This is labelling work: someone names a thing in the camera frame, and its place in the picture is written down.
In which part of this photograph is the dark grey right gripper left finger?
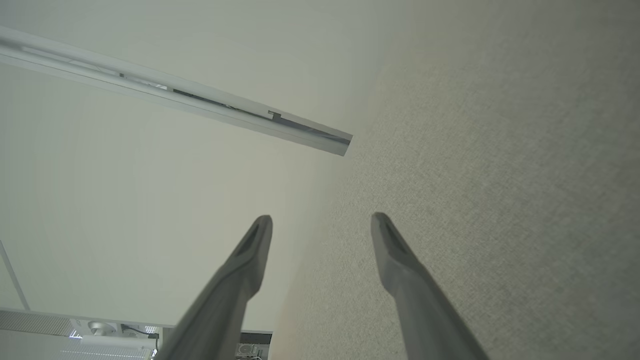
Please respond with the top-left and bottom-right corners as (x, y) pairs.
(155, 215), (273, 360)

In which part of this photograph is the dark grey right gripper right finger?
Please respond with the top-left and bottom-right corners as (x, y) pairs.
(371, 212), (491, 360)

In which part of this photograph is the black box with white print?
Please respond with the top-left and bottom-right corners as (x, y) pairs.
(235, 331), (274, 360)

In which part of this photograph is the white device with round lens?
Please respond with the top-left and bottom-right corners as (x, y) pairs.
(69, 319), (162, 352)

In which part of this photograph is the grey slatted panel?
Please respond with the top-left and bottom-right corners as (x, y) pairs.
(0, 309), (77, 338)

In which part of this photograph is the grey aluminium partition post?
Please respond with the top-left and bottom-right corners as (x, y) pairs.
(0, 25), (354, 157)

